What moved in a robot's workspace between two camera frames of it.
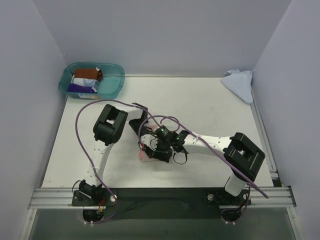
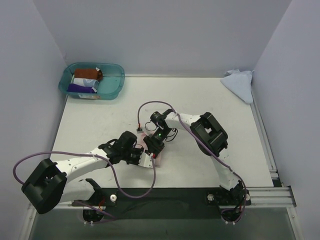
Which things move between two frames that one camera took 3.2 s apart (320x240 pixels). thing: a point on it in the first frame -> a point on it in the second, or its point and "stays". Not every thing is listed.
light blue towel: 240,82 stays
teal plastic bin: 110,86 stays
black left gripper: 137,124 -> 136,156
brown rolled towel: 88,73 stays
